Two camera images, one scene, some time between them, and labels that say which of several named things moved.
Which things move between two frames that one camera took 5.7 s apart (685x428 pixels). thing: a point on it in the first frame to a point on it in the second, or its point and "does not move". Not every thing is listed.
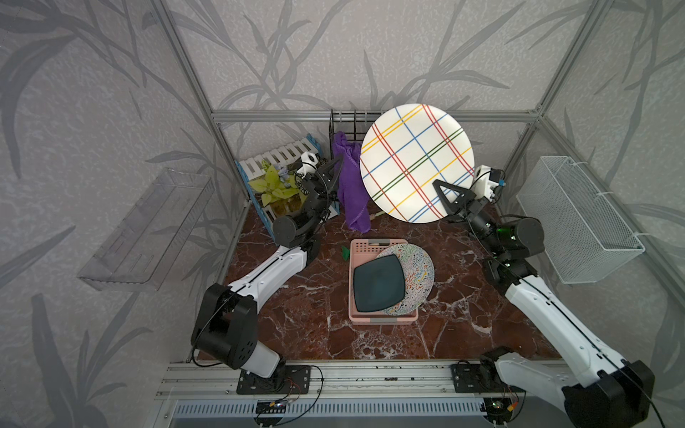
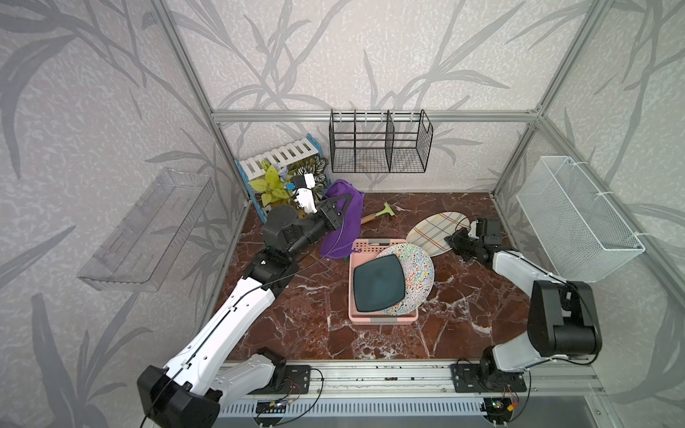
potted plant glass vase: [278, 190] does not move
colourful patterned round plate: [419, 277] does not move
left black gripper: [317, 190] to [331, 219]
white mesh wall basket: [581, 234] does not move
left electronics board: [270, 407] does not move
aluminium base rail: [374, 380] does not move
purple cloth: [353, 198] to [342, 242]
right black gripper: [466, 206] to [454, 240]
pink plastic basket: [362, 251] does not move
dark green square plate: [378, 283] does not move
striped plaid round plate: [408, 149] to [431, 231]
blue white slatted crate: [287, 155] does not move
